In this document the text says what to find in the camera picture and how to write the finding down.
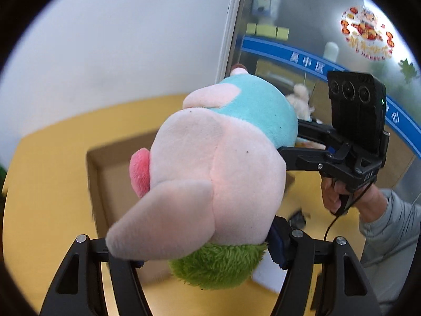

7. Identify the blue band on glass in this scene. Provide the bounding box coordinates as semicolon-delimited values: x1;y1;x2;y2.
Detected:
242;36;421;159

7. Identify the white door frame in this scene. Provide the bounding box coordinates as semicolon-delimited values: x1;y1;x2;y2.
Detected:
216;0;246;83

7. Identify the green leaf sticker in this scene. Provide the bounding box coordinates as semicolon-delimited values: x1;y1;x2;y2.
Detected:
399;58;419;83

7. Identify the cardboard box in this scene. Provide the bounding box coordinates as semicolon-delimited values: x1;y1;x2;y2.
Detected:
86;128;297;292

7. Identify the yellow wooden desktop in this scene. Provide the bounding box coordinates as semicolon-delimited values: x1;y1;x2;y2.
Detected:
2;94;364;316

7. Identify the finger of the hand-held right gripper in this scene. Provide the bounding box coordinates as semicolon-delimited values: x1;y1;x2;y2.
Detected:
298;119;333;149
278;146;330;172

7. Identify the round festive window sticker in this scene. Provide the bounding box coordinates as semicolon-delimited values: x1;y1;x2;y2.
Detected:
340;4;396;62

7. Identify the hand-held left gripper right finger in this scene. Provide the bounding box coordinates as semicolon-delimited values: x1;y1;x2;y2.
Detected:
268;217;374;316

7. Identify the pink and teal plush pig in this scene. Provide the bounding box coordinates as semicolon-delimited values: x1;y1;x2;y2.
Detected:
105;63;299;291

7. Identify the person's right hand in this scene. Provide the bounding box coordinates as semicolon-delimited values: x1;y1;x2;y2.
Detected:
320;176;389;222

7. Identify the person's right forearm grey sleeve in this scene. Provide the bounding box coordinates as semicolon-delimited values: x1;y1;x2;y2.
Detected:
358;189;421;307

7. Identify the wooden cabinet behind glass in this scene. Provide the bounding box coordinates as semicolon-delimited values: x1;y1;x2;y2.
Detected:
255;58;329;101

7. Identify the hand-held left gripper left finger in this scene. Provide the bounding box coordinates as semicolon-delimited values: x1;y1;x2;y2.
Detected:
39;234;152;316

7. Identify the cream plush toy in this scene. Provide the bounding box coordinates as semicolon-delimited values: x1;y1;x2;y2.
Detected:
285;83;315;121

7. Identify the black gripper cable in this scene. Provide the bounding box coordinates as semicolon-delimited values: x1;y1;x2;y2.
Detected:
323;187;366;242

